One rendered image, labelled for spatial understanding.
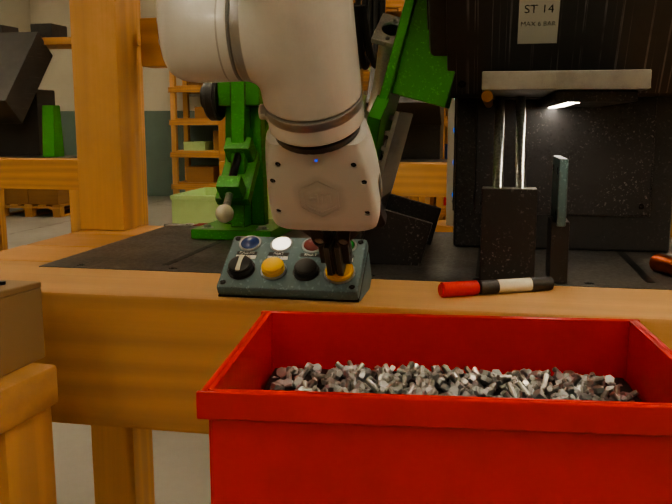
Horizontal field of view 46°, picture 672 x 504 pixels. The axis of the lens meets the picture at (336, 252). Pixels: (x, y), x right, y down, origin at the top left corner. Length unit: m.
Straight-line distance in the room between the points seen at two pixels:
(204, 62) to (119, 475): 1.17
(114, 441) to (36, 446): 0.84
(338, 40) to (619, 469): 0.36
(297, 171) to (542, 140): 0.54
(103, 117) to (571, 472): 1.20
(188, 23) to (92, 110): 0.92
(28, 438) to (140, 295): 0.18
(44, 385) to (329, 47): 0.42
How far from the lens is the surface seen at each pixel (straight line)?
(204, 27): 0.64
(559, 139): 1.17
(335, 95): 0.64
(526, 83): 0.83
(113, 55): 1.54
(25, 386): 0.79
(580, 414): 0.49
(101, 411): 0.93
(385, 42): 1.09
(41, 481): 0.84
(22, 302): 0.81
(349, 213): 0.72
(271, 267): 0.82
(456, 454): 0.50
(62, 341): 0.92
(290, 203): 0.73
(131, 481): 1.68
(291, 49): 0.62
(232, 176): 1.24
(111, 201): 1.54
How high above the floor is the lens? 1.08
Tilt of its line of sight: 9 degrees down
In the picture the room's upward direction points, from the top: straight up
